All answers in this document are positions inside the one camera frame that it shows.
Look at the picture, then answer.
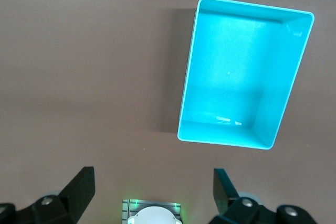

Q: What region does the teal plastic storage bin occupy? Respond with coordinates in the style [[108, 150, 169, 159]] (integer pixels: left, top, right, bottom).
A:
[[177, 0, 315, 151]]

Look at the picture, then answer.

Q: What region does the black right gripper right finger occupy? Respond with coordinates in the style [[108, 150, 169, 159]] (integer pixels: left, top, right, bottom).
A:
[[213, 167, 319, 224]]

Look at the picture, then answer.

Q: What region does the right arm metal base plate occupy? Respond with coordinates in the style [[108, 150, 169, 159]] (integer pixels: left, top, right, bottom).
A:
[[122, 199, 182, 224]]

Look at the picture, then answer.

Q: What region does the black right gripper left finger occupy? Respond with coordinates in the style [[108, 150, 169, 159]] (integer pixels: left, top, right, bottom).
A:
[[0, 166, 96, 224]]

